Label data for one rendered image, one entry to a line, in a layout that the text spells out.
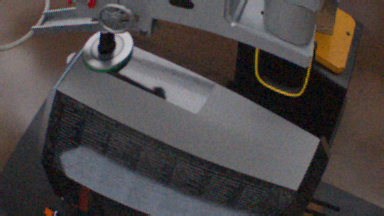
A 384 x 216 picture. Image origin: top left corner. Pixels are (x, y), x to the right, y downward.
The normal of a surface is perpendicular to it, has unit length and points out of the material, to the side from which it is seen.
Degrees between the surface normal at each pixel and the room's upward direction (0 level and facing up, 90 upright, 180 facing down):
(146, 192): 45
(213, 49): 0
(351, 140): 0
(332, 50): 0
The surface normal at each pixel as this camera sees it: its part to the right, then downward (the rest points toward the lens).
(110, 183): -0.26, 0.08
